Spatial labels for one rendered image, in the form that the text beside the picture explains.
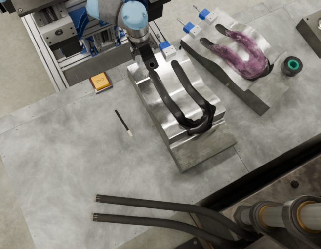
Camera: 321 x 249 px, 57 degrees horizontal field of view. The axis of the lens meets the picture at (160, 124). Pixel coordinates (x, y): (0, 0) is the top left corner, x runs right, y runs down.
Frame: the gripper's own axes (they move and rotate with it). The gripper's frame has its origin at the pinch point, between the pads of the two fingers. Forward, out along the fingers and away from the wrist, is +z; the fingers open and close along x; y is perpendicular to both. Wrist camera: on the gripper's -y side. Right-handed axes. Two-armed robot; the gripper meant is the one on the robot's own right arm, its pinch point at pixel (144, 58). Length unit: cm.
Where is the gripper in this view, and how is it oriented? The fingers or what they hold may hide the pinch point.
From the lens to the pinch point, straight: 124.5
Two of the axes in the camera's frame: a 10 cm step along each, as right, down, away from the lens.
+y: -4.7, -8.8, 1.1
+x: -8.8, 4.6, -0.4
